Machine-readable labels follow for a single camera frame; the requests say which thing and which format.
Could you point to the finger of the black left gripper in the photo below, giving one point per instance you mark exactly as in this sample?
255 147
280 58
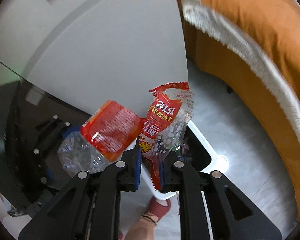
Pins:
50 132

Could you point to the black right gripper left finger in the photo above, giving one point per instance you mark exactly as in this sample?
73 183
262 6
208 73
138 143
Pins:
88 206

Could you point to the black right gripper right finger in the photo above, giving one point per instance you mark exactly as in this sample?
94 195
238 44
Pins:
211 206

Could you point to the crushed plastic bottle orange label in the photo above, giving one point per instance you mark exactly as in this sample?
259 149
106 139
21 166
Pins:
100 140

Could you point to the red snack wrapper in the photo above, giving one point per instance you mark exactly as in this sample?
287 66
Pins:
165 124

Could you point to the white square trash bin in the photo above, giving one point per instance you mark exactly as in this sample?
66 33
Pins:
195 149

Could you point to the red slipper left foot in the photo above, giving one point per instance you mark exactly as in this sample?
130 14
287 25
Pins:
157 209

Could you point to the white bedside cabinet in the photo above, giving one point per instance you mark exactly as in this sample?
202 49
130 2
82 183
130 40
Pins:
86 52

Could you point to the white lace bed sheet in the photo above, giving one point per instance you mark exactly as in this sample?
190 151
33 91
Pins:
222 30

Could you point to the orange bed blanket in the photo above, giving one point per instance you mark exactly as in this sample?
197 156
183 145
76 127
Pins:
275 26

